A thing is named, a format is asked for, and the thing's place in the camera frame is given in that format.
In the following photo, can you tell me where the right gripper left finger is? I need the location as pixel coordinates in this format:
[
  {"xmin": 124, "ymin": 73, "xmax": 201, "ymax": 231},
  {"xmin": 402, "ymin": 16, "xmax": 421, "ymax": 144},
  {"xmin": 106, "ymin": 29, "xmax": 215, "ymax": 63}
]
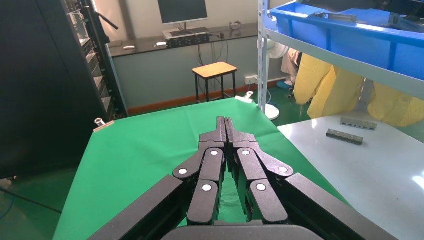
[{"xmin": 172, "ymin": 116, "xmax": 228, "ymax": 226}]

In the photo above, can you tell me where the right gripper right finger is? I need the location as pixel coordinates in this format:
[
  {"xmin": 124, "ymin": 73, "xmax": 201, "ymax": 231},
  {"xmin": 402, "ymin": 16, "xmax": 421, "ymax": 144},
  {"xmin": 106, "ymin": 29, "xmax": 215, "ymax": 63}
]
[{"xmin": 225, "ymin": 117, "xmax": 294, "ymax": 225}]

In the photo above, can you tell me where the silver binder clip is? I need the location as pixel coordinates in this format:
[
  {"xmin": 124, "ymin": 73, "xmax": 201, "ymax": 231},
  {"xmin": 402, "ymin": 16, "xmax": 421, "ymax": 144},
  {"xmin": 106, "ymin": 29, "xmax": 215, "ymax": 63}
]
[
  {"xmin": 92, "ymin": 117, "xmax": 116, "ymax": 133},
  {"xmin": 234, "ymin": 91, "xmax": 255, "ymax": 104}
]

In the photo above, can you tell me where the green table cloth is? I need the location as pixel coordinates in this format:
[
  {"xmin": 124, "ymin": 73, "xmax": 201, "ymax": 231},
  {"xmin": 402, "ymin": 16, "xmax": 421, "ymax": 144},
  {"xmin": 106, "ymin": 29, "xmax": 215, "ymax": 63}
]
[{"xmin": 52, "ymin": 97, "xmax": 349, "ymax": 240}]

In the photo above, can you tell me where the wooden top stool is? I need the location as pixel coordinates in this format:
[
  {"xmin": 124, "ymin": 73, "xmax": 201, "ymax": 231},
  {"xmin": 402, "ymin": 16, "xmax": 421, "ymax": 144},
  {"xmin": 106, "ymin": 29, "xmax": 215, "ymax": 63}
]
[{"xmin": 192, "ymin": 61, "xmax": 238, "ymax": 104}]

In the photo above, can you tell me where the white metal shelf rack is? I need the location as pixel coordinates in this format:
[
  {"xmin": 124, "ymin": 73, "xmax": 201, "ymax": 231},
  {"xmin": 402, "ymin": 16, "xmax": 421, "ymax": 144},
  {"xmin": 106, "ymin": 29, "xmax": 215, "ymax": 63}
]
[{"xmin": 256, "ymin": 0, "xmax": 424, "ymax": 115}]

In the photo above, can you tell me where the dark top lab counter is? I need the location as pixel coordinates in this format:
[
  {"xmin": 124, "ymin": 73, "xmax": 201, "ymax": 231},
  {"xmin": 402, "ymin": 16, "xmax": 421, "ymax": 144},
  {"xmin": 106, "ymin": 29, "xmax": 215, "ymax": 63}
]
[{"xmin": 107, "ymin": 22, "xmax": 266, "ymax": 115}]

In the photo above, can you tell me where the black equipment box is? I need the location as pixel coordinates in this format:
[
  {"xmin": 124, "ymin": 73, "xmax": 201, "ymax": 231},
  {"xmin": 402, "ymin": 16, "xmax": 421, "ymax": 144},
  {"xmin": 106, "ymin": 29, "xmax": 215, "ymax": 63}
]
[{"xmin": 165, "ymin": 33, "xmax": 211, "ymax": 50}]

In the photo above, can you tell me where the black keyboard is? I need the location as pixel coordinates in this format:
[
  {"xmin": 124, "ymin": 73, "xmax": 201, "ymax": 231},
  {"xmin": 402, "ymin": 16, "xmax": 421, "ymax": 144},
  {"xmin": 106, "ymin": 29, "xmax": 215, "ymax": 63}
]
[{"xmin": 169, "ymin": 27, "xmax": 210, "ymax": 37}]

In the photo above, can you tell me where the black computer monitor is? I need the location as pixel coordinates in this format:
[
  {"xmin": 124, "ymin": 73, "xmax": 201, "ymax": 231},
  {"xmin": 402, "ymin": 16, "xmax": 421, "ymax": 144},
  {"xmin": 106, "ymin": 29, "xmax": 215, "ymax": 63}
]
[{"xmin": 157, "ymin": 0, "xmax": 209, "ymax": 31}]

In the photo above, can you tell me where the blue plastic bin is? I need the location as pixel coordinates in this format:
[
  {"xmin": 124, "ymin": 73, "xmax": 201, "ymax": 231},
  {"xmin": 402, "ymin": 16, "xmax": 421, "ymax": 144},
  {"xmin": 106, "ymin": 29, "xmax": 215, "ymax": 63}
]
[{"xmin": 269, "ymin": 0, "xmax": 424, "ymax": 81}]

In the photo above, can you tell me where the black angled rod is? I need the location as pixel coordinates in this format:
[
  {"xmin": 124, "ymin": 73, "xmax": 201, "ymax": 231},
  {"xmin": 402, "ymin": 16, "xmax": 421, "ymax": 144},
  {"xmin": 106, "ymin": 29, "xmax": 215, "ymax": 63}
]
[{"xmin": 96, "ymin": 11, "xmax": 119, "ymax": 31}]

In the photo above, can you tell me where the black server cabinet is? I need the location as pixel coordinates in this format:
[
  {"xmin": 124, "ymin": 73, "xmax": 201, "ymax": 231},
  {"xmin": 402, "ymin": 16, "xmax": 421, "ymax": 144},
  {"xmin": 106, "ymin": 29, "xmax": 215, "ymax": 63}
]
[{"xmin": 0, "ymin": 0, "xmax": 128, "ymax": 180}]

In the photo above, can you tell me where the white pedestal fan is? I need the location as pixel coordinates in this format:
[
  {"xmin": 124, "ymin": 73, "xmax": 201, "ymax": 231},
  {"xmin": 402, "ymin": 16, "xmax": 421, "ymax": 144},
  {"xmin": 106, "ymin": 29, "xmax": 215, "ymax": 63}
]
[{"xmin": 261, "ymin": 39, "xmax": 291, "ymax": 121}]

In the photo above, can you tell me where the grey metal rail part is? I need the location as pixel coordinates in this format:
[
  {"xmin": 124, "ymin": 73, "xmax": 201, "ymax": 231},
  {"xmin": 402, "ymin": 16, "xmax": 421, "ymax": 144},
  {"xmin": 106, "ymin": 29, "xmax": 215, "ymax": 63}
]
[
  {"xmin": 325, "ymin": 128, "xmax": 364, "ymax": 146},
  {"xmin": 340, "ymin": 116, "xmax": 379, "ymax": 131}
]

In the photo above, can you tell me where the black hanging cable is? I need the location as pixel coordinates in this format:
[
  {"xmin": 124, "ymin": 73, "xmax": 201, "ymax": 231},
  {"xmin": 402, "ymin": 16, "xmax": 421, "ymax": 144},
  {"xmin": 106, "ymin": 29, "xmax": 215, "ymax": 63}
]
[{"xmin": 198, "ymin": 43, "xmax": 229, "ymax": 67}]

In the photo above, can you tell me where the stamped sheet metal bracket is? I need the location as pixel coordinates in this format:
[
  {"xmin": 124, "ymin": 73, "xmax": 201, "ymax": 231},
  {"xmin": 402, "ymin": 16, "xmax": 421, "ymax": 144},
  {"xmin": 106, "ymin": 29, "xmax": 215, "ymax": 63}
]
[
  {"xmin": 309, "ymin": 11, "xmax": 359, "ymax": 23},
  {"xmin": 389, "ymin": 12, "xmax": 424, "ymax": 34}
]

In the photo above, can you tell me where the black floor cable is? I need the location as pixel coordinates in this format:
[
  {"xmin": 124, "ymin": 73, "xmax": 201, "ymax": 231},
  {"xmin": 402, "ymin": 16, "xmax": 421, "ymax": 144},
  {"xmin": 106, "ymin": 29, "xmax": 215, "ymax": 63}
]
[{"xmin": 0, "ymin": 187, "xmax": 62, "ymax": 215}]

